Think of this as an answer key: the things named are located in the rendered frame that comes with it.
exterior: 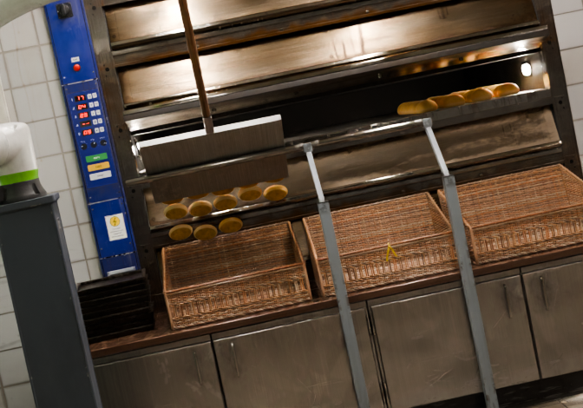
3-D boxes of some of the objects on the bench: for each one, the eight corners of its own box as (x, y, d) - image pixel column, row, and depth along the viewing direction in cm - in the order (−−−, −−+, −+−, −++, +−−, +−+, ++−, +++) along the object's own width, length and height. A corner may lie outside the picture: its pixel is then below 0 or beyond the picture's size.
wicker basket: (173, 311, 461) (160, 246, 459) (304, 282, 464) (291, 219, 462) (169, 332, 412) (154, 261, 410) (315, 300, 416) (300, 230, 414)
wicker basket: (312, 280, 464) (299, 217, 462) (441, 253, 466) (429, 190, 464) (321, 299, 416) (307, 228, 414) (465, 268, 418) (451, 198, 416)
